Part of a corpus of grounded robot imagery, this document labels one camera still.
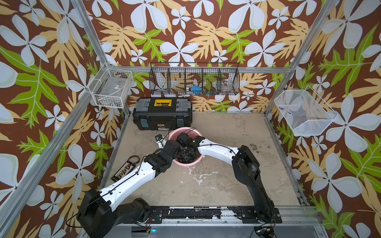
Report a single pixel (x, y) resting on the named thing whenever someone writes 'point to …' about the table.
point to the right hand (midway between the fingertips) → (185, 154)
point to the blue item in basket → (196, 89)
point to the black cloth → (192, 160)
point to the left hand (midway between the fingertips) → (174, 147)
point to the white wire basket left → (110, 88)
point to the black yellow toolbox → (160, 113)
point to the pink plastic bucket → (193, 133)
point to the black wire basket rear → (194, 78)
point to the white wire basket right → (304, 114)
